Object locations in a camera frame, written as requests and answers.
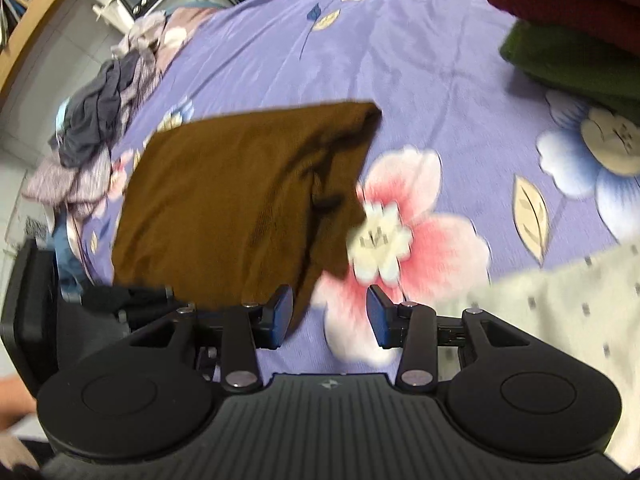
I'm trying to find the person's left forearm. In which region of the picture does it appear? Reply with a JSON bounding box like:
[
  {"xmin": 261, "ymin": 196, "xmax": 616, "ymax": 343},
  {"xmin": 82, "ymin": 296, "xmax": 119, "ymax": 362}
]
[{"xmin": 0, "ymin": 374, "xmax": 40, "ymax": 430}]

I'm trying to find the red folded garment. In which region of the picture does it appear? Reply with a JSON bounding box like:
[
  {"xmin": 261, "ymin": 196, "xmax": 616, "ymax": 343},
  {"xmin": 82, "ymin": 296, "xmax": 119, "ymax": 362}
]
[{"xmin": 486, "ymin": 0, "xmax": 640, "ymax": 57}]

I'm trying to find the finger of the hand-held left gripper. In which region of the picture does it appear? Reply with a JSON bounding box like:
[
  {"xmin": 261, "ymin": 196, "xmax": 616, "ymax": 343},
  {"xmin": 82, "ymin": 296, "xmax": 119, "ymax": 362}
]
[{"xmin": 82, "ymin": 284, "xmax": 175, "ymax": 325}]

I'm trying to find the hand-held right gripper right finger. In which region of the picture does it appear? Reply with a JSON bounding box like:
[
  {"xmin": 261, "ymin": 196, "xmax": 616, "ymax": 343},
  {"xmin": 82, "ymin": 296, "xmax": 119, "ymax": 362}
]
[{"xmin": 366, "ymin": 284, "xmax": 532, "ymax": 394}]

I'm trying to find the grey pink clothes pile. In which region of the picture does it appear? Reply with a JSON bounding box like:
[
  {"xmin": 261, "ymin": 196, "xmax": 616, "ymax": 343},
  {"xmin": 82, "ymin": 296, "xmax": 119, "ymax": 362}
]
[{"xmin": 24, "ymin": 10, "xmax": 176, "ymax": 218}]

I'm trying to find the wooden shelf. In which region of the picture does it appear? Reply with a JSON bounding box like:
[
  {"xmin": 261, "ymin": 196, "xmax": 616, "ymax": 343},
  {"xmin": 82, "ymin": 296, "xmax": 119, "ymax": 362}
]
[{"xmin": 0, "ymin": 0, "xmax": 87, "ymax": 98}]

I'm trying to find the dark grey garment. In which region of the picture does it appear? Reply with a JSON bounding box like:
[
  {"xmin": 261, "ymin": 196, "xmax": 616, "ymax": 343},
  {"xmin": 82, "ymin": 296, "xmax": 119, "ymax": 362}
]
[{"xmin": 59, "ymin": 54, "xmax": 147, "ymax": 170}]

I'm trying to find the brown knit sweater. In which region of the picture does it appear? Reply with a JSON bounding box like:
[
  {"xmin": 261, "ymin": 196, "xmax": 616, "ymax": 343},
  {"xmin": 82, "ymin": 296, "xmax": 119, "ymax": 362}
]
[{"xmin": 111, "ymin": 101, "xmax": 384, "ymax": 333}]

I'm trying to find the blue cloth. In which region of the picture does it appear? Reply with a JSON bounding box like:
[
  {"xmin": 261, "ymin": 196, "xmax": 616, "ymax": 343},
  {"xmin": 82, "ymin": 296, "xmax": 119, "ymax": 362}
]
[{"xmin": 52, "ymin": 217, "xmax": 87, "ymax": 302}]

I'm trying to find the purple floral bed sheet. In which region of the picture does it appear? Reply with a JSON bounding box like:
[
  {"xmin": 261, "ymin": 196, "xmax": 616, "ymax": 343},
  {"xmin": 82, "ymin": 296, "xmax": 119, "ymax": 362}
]
[{"xmin": 65, "ymin": 0, "xmax": 640, "ymax": 376}]

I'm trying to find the green folded garment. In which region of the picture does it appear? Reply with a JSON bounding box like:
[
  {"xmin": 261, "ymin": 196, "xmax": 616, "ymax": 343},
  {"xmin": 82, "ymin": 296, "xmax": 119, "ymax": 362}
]
[{"xmin": 499, "ymin": 20, "xmax": 640, "ymax": 127}]

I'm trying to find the white dotted cloth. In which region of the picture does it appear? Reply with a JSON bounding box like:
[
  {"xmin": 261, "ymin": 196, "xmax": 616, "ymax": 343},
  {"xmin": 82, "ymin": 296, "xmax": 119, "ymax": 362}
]
[{"xmin": 439, "ymin": 244, "xmax": 640, "ymax": 473}]

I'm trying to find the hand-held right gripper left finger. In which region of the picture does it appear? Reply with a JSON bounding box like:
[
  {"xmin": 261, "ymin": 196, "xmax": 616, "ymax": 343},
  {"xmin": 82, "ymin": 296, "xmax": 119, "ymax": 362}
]
[{"xmin": 129, "ymin": 284, "xmax": 295, "ymax": 394}]

